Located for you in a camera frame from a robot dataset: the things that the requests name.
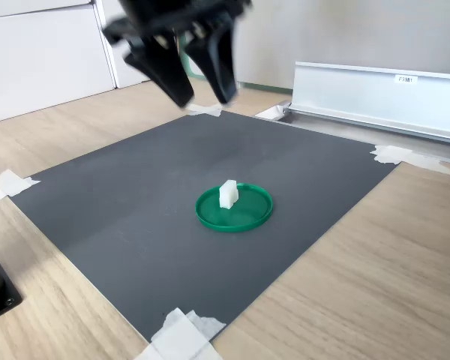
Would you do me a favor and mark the small white plastic terminal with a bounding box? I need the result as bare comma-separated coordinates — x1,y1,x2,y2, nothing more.
218,179,239,210

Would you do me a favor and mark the round green lid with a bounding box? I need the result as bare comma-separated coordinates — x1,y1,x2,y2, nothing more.
194,181,275,234

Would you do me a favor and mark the white panel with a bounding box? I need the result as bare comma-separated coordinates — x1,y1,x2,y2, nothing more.
94,0,159,90

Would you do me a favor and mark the white cabinet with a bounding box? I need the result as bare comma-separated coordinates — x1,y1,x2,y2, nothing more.
0,0,118,126

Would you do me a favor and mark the grey partition panel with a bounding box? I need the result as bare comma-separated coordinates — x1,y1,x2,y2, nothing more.
232,0,450,99

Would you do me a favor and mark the dark grey mat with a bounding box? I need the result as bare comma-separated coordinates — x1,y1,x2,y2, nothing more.
8,109,404,344

